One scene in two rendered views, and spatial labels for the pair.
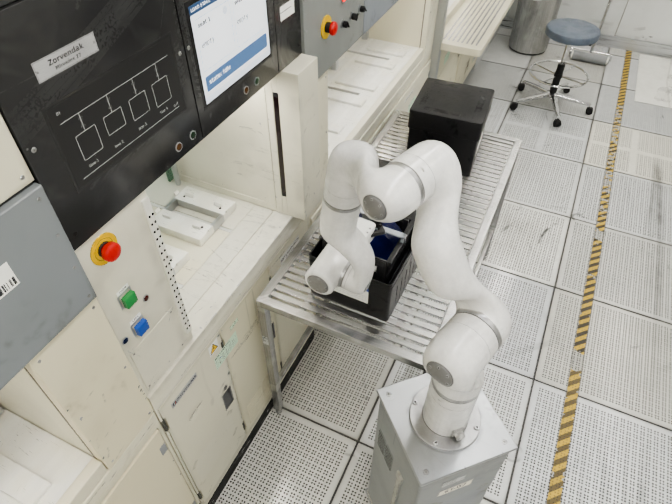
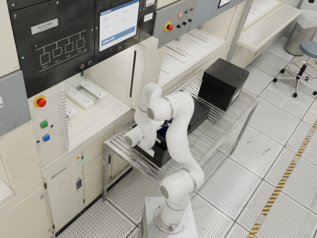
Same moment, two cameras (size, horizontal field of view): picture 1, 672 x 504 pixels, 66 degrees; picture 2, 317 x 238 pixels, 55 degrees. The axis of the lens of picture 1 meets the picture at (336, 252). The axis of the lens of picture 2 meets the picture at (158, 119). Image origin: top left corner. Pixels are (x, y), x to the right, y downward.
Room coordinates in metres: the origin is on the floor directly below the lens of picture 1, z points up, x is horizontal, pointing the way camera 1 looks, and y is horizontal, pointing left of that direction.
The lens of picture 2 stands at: (-0.24, -0.19, 2.35)
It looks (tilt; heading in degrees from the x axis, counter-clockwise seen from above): 44 degrees down; 5
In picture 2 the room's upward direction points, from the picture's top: 12 degrees clockwise
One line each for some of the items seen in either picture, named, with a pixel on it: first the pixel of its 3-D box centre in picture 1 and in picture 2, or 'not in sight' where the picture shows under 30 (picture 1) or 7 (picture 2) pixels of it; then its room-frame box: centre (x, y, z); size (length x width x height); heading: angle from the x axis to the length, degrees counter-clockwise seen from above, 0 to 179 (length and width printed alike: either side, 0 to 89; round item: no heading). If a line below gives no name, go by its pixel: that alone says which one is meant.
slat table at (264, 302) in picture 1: (401, 273); (181, 149); (1.53, -0.29, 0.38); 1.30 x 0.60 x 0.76; 155
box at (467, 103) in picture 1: (448, 126); (222, 84); (1.89, -0.46, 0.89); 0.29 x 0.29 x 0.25; 69
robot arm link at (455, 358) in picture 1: (457, 363); (176, 191); (0.64, -0.27, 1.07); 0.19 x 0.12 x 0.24; 138
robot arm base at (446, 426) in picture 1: (450, 400); (173, 209); (0.66, -0.29, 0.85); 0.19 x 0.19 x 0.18
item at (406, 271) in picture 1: (366, 260); (159, 137); (1.16, -0.10, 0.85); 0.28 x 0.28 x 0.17; 63
